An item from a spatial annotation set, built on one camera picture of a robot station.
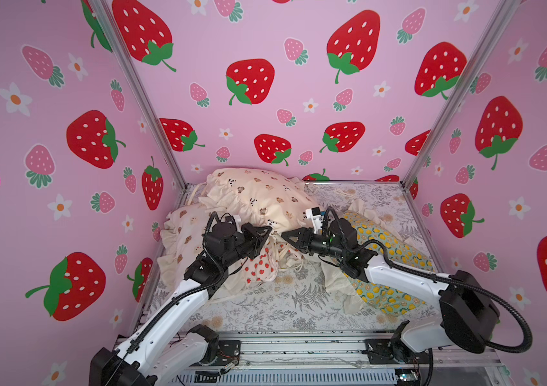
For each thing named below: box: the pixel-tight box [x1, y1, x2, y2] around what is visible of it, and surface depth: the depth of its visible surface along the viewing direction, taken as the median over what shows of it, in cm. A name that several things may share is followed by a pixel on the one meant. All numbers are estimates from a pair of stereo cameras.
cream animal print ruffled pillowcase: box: [199, 168, 369, 315], surface depth 87 cm
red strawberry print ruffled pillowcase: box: [242, 233, 305, 285], surface depth 88 cm
